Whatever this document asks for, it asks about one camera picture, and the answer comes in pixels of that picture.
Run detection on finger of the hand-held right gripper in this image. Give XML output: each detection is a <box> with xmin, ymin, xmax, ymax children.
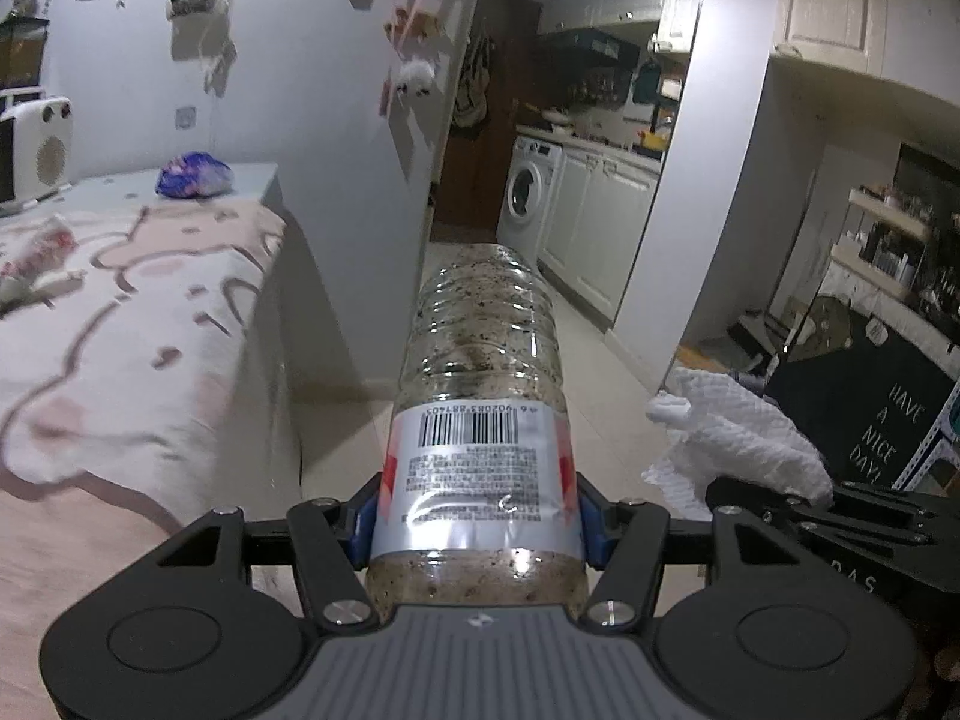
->
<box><xmin>832</xmin><ymin>483</ymin><xmax>947</xmax><ymax>524</ymax></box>
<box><xmin>705</xmin><ymin>476</ymin><xmax>932</xmax><ymax>545</ymax></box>

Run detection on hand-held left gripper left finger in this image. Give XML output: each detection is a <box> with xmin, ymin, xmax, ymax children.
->
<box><xmin>154</xmin><ymin>474</ymin><xmax>383</xmax><ymax>632</ymax></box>

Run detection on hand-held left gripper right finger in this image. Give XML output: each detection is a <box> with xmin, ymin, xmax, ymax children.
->
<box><xmin>574</xmin><ymin>471</ymin><xmax>808</xmax><ymax>632</ymax></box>

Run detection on white paper towel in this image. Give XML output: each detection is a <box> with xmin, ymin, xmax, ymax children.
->
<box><xmin>641</xmin><ymin>366</ymin><xmax>836</xmax><ymax>519</ymax></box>

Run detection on black printed bin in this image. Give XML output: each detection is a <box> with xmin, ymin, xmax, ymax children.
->
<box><xmin>765</xmin><ymin>296</ymin><xmax>960</xmax><ymax>497</ymax></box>

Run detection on clear plastic bottle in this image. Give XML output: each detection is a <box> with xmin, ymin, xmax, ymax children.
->
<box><xmin>365</xmin><ymin>242</ymin><xmax>592</xmax><ymax>624</ymax></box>

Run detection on white shelf with bottles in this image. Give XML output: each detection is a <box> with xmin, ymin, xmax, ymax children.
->
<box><xmin>829</xmin><ymin>184</ymin><xmax>960</xmax><ymax>350</ymax></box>

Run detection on pink and white printed blanket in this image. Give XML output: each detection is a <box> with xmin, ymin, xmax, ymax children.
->
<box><xmin>0</xmin><ymin>199</ymin><xmax>287</xmax><ymax>512</ymax></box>

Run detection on white kitchen base cabinets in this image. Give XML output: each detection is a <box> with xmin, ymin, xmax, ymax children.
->
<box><xmin>536</xmin><ymin>142</ymin><xmax>665</xmax><ymax>328</ymax></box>

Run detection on white washing machine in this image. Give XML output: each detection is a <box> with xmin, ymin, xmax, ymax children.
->
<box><xmin>496</xmin><ymin>136</ymin><xmax>565</xmax><ymax>263</ymax></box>

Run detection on dark brown door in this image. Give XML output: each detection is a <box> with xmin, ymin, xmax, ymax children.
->
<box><xmin>431</xmin><ymin>0</ymin><xmax>542</xmax><ymax>230</ymax></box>

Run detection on purple snack bag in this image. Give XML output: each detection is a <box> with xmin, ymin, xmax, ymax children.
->
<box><xmin>155</xmin><ymin>152</ymin><xmax>235</xmax><ymax>200</ymax></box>

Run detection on light blue table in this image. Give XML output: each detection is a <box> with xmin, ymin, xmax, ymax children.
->
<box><xmin>0</xmin><ymin>161</ymin><xmax>283</xmax><ymax>220</ymax></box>

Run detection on hanging tote bag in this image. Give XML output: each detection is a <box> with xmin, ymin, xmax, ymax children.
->
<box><xmin>452</xmin><ymin>36</ymin><xmax>493</xmax><ymax>138</ymax></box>

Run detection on white plush toy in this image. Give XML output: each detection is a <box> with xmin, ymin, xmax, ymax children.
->
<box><xmin>396</xmin><ymin>60</ymin><xmax>437</xmax><ymax>99</ymax></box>

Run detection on black range hood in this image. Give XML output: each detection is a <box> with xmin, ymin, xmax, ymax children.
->
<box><xmin>536</xmin><ymin>28</ymin><xmax>643</xmax><ymax>65</ymax></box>

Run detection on white electric heater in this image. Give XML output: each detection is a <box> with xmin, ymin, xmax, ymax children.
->
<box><xmin>0</xmin><ymin>96</ymin><xmax>74</xmax><ymax>205</ymax></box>

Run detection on glass tank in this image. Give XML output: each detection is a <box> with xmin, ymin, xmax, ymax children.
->
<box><xmin>0</xmin><ymin>15</ymin><xmax>50</xmax><ymax>91</ymax></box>

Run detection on white wall cabinet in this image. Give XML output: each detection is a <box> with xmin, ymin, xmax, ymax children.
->
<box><xmin>772</xmin><ymin>0</ymin><xmax>890</xmax><ymax>77</ymax></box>

